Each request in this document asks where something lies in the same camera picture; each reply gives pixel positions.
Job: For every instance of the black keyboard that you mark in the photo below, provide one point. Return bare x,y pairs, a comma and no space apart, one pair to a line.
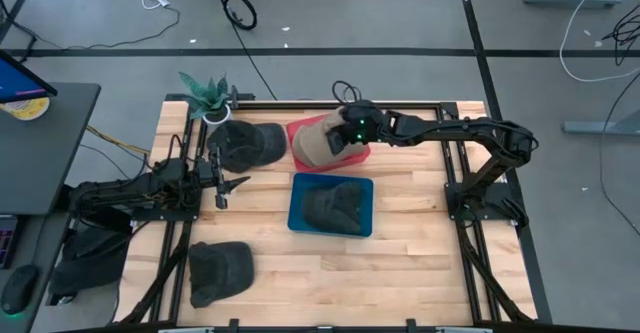
6,240

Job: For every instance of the green artificial plant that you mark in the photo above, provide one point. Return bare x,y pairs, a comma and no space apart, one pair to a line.
205,98

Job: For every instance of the blue plastic tray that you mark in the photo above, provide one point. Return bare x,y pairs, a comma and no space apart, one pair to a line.
297,208

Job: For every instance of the black bag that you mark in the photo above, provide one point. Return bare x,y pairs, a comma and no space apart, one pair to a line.
90,263

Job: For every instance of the dark grey baseball cap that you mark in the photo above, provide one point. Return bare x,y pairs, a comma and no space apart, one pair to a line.
330,208
220,273
245,145

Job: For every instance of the white plant pot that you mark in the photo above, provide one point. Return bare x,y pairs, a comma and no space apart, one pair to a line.
226,119

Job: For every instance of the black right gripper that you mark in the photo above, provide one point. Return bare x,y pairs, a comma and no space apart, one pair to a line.
367,123

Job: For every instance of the red plastic tray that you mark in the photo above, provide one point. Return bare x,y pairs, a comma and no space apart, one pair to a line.
340,164

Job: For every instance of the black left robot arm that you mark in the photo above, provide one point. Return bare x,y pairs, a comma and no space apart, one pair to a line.
125,195

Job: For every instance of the black computer mouse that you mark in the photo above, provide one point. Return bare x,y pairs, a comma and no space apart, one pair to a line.
19,285

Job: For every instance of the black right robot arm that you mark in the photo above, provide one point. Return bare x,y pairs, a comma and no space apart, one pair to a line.
450,130

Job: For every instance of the yellow wipes canister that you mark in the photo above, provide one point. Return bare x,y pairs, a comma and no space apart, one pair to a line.
27,109

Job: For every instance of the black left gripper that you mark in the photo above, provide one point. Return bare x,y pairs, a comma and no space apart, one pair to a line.
218,193

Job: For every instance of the black aluminium table frame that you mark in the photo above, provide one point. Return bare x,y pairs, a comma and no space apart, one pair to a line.
270,106

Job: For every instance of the black desk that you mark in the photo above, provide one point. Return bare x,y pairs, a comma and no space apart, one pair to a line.
40,158

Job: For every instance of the tan baseball cap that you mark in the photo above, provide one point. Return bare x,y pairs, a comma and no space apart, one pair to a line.
310,148

